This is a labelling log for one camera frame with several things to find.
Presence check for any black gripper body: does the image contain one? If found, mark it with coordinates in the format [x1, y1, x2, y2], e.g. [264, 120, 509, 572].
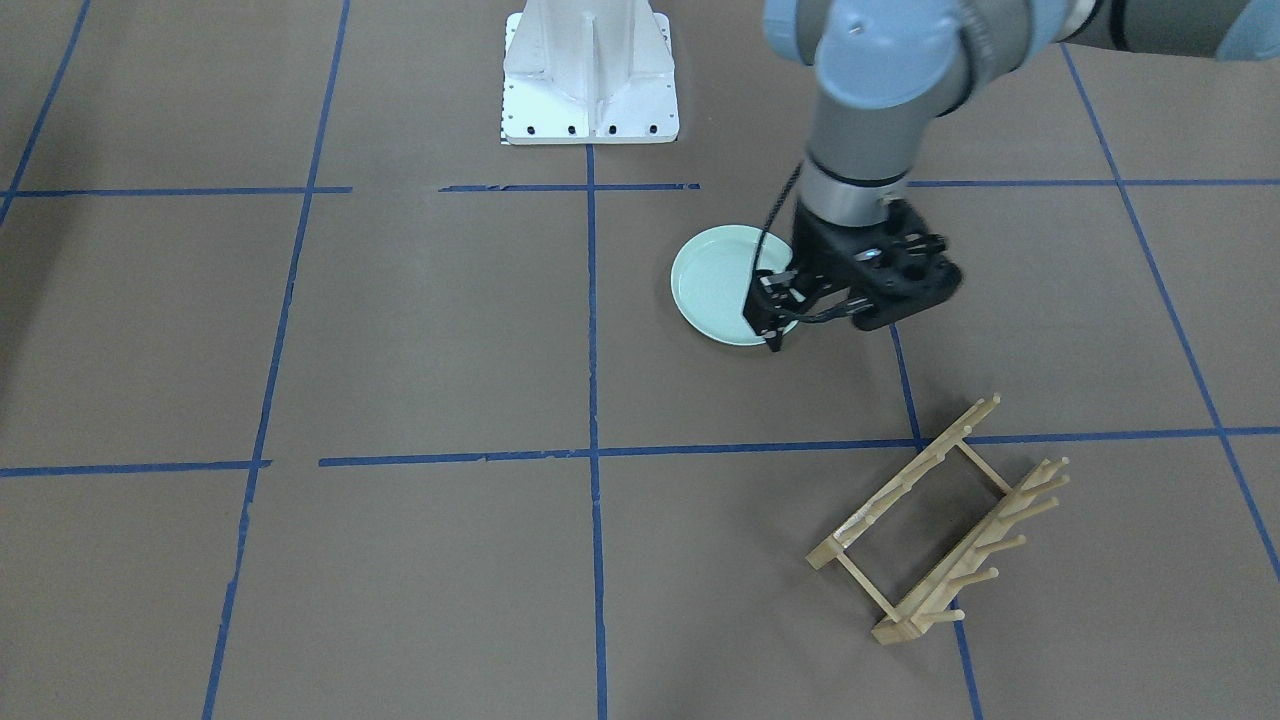
[783, 199, 963, 331]

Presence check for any pale green round plate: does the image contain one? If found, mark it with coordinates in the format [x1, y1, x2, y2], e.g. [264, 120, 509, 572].
[669, 224, 765, 347]

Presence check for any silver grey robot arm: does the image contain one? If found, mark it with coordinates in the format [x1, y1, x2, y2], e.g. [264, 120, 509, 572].
[742, 1, 1279, 352]

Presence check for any wooden dish rack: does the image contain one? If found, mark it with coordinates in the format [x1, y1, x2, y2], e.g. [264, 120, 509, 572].
[805, 393, 1070, 646]

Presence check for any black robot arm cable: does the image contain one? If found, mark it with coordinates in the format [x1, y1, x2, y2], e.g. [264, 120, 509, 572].
[748, 165, 804, 301]

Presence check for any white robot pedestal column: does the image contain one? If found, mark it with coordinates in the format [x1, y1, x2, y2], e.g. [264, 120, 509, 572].
[500, 1, 681, 145]

